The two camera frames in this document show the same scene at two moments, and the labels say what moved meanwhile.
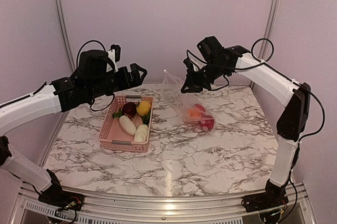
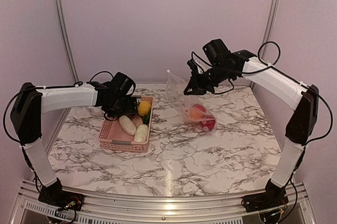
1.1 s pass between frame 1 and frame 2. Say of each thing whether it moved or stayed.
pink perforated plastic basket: stayed
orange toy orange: stayed
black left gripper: moved
